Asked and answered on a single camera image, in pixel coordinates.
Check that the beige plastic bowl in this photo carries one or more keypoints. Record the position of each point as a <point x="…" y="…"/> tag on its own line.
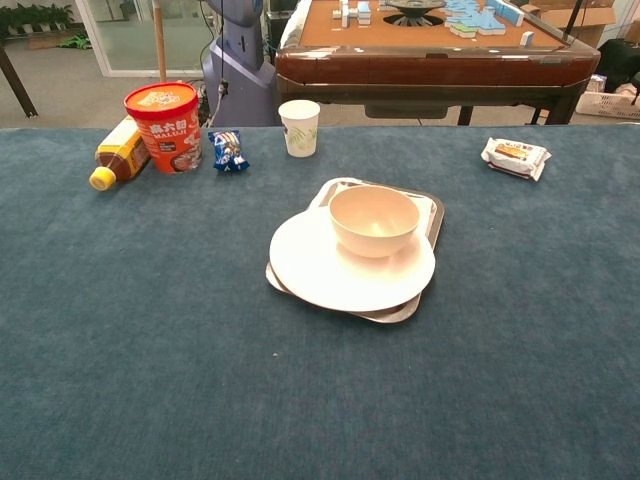
<point x="372" y="225"/>

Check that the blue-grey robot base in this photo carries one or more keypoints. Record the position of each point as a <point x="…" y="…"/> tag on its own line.
<point x="240" y="65"/>

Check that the white round plate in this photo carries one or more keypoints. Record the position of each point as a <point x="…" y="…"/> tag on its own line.
<point x="320" y="272"/>

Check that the white paper cup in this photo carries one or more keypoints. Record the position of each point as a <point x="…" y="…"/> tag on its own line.
<point x="300" y="132"/>

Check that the silver rectangular metal tray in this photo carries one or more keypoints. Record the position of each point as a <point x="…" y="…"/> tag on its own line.
<point x="433" y="207"/>

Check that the blue cookie snack packet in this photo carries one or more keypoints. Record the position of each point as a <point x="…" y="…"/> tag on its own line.
<point x="227" y="152"/>

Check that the red instant noodle cup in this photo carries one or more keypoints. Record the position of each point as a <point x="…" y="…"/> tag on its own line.
<point x="167" y="135"/>

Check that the brown mahjong table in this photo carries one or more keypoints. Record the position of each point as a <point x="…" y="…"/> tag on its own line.
<point x="425" y="67"/>

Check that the blue felt tablecloth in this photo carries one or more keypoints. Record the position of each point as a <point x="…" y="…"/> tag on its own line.
<point x="150" y="350"/>

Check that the white wrapped cake packet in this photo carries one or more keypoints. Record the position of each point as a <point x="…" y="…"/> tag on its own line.
<point x="515" y="157"/>

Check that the yellow-capped tea bottle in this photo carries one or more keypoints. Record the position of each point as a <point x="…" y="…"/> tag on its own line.
<point x="120" y="155"/>

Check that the stacked blue-white mahjong tiles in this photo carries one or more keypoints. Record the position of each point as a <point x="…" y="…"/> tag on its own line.
<point x="352" y="12"/>

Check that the black mahjong table centre dial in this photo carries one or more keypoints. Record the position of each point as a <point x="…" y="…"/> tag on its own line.
<point x="414" y="10"/>

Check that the wooden pole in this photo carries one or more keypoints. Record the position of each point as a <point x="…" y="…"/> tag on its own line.
<point x="160" y="40"/>

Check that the pile of blue mahjong tiles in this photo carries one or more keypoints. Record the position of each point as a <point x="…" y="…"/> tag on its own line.
<point x="475" y="17"/>

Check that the single blue-white mahjong tile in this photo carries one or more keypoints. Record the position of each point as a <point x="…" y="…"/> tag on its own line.
<point x="527" y="38"/>

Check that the white plastic basket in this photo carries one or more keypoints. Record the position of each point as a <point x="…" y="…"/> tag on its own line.
<point x="607" y="102"/>

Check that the dark table leg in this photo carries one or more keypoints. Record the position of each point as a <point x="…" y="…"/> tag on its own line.
<point x="17" y="82"/>

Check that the cardboard box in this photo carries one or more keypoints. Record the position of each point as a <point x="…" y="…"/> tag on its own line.
<point x="585" y="20"/>

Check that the black bag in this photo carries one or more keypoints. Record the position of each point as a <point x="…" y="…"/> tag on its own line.
<point x="617" y="60"/>

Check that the green potted plants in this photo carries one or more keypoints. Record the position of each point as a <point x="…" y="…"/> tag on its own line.
<point x="35" y="17"/>

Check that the glass door frame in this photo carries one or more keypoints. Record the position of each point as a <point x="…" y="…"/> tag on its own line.
<point x="92" y="40"/>

